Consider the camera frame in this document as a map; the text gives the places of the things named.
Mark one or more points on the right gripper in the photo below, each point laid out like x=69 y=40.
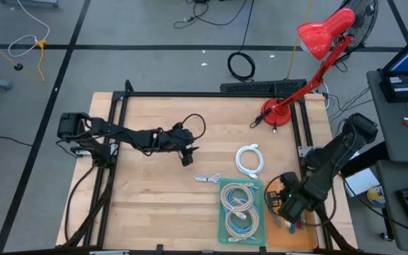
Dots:
x=294 y=209

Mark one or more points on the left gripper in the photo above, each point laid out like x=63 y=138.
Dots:
x=177 y=139

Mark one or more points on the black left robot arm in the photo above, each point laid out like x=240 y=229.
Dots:
x=119 y=132

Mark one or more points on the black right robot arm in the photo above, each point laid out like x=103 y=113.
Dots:
x=335 y=156

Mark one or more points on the green translucent tray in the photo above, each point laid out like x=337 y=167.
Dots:
x=260 y=212

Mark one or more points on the orange translucent tray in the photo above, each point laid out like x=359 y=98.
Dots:
x=289 y=241

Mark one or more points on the white paper sheet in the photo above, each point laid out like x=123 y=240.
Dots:
x=358 y=182

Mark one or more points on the black keyboard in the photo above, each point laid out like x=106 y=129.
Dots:
x=253 y=87

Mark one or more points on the round yellow blue disc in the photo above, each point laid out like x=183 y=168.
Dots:
x=377 y=195

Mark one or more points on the grey desk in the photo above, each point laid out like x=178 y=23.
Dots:
x=391 y=212
x=395 y=141

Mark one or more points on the red desk lamp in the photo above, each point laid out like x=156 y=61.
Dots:
x=317 y=35

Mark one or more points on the black dock box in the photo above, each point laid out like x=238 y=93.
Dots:
x=400 y=88

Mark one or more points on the black round puck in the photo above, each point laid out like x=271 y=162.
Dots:
x=18 y=66

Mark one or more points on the black fan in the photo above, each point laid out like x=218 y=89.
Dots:
x=365 y=14

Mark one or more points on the grey cart base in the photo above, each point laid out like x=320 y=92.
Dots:
x=30 y=3

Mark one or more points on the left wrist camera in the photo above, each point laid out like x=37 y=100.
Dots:
x=187 y=160

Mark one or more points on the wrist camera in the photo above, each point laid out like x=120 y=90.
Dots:
x=289 y=182
x=187 y=160

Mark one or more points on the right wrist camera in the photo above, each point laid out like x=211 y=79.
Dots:
x=289 y=182

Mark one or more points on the black table frame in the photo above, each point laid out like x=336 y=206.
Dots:
x=207 y=94

